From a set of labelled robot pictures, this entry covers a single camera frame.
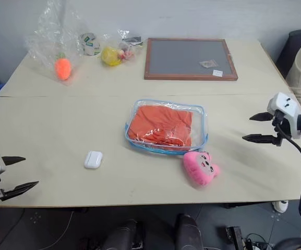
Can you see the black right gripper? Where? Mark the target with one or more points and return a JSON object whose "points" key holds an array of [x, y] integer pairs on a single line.
{"points": [[283, 130]]}

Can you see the clear pouch with orange cloth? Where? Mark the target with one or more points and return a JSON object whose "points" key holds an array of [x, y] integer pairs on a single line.
{"points": [[199, 122]]}

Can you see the orange cloth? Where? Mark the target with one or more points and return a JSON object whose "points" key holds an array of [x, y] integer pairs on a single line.
{"points": [[155, 122]]}

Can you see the large clear plastic bag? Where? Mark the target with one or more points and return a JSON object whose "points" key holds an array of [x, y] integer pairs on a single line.
{"points": [[46, 34]]}

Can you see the small clear plastic bag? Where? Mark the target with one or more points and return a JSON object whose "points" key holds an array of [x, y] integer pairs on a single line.
{"points": [[133, 53]]}

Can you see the small white label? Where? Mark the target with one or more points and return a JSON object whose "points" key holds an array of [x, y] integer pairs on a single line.
{"points": [[217, 73]]}

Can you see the pink plush animal toy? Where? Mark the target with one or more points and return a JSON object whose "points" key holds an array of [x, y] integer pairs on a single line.
{"points": [[199, 169]]}

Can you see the white earbuds case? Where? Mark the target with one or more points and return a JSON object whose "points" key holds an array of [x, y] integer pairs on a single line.
{"points": [[93, 160]]}

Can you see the black chair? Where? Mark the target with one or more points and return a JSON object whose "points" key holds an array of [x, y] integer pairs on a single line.
{"points": [[287, 52]]}

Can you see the white shoe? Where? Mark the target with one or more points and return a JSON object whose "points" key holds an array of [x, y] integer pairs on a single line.
{"points": [[280, 206]]}

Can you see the small clear wrapper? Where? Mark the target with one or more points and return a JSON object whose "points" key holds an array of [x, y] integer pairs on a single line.
{"points": [[208, 64]]}

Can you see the wood-framed grey board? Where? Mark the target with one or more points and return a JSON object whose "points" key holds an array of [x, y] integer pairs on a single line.
{"points": [[181, 56]]}

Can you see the black floor device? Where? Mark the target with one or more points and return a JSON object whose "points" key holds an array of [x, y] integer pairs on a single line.
{"points": [[235, 238]]}

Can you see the orange plush carrot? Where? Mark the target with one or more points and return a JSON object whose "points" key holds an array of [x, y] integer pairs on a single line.
{"points": [[62, 69]]}

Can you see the dark rounded shape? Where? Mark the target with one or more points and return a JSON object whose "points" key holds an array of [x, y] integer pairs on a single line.
{"points": [[124, 235], [190, 233]]}

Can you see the white tape roll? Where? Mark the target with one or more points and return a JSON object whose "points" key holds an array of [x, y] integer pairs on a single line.
{"points": [[89, 45]]}

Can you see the yellow plush fruit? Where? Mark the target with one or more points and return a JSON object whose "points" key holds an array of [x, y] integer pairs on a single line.
{"points": [[109, 56]]}

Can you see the small pink white toy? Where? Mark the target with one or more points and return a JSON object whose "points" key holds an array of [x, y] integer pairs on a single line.
{"points": [[126, 53]]}

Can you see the dark small packet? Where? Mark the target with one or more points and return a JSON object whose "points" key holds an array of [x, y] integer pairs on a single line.
{"points": [[133, 40]]}

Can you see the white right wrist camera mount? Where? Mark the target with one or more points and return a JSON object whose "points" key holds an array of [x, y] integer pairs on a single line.
{"points": [[283, 102]]}

